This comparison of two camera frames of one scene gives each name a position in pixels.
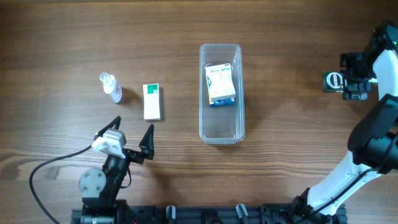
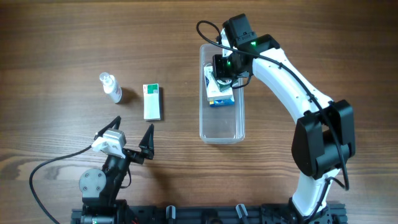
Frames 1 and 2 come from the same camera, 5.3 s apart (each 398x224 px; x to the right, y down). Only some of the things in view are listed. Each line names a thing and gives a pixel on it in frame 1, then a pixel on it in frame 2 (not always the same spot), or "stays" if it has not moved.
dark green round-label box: (333, 81) -> (225, 84)
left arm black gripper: (129, 154) stays
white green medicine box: (151, 102) stays
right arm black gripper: (354, 86) -> (224, 82)
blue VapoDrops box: (223, 102) stays
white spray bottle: (111, 87) stays
